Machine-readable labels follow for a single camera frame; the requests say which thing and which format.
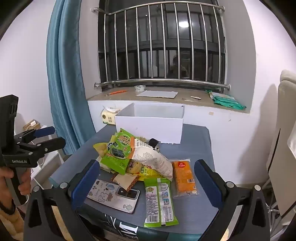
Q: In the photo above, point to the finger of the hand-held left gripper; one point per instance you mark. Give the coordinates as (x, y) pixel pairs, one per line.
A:
(53, 143)
(45, 131)

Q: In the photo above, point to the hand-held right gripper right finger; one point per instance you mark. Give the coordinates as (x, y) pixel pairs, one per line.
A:
(208, 185)

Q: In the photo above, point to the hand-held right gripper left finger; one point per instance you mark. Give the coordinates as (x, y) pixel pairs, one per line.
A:
(84, 185)

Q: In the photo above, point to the orange snack packet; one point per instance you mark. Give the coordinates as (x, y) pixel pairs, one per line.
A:
(185, 178)

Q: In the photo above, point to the brown wafer packet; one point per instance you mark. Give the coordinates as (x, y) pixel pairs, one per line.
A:
(124, 182)

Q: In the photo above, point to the green seaweed snack packet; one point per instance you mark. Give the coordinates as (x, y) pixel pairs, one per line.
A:
(118, 160)

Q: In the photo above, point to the green white snack packet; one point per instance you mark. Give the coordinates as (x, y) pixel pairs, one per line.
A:
(159, 204)

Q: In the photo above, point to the yellow snack packet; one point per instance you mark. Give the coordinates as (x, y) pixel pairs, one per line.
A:
(150, 172)

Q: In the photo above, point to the white cardboard box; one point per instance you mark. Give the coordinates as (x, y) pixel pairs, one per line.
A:
(148, 129)

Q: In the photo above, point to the person's left forearm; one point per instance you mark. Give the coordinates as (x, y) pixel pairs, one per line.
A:
(9, 221)

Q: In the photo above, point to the person's left hand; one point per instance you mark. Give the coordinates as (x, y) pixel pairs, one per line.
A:
(5, 185)

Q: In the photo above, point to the small brown cardboard box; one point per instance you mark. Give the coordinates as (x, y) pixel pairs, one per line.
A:
(31, 126)

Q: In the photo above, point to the white shelf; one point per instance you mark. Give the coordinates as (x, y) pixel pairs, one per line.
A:
(49, 162)

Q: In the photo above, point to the phone with cartoon case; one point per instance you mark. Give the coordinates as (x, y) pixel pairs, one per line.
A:
(108, 194)

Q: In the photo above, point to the light green chip packet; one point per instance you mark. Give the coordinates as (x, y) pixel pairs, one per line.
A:
(100, 148)

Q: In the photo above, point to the small yellow pastry packet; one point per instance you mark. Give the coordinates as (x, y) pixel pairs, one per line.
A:
(134, 167)

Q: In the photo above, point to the blue curtain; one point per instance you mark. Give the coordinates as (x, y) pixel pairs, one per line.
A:
(64, 81)

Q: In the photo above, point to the cream tissue pack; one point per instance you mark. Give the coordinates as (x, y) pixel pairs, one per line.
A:
(108, 118)

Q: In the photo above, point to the white patterned snack bag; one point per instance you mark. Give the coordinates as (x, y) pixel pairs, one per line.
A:
(150, 160)

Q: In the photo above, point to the black clip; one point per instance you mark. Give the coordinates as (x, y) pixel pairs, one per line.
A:
(153, 143)

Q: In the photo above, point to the orange beaded tool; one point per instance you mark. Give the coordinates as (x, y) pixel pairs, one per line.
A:
(116, 92)

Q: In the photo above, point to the green plastic bag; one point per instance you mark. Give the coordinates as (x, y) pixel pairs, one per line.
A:
(231, 104)

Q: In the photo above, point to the small pale stick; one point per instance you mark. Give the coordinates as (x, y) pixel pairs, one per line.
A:
(195, 97)

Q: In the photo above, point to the white green wipes packet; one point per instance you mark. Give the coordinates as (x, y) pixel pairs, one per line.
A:
(222, 95)

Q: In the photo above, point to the stone window sill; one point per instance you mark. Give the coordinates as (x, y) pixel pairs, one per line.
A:
(150, 103)

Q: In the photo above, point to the white cardboard sheet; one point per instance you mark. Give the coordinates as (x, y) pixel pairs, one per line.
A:
(157, 94)

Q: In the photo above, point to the cream office chair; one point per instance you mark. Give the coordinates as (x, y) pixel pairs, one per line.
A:
(286, 115)

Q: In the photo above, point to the dark glass window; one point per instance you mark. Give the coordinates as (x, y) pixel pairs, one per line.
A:
(157, 62)

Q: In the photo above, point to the steel window guard rail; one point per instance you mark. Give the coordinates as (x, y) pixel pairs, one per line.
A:
(161, 80)

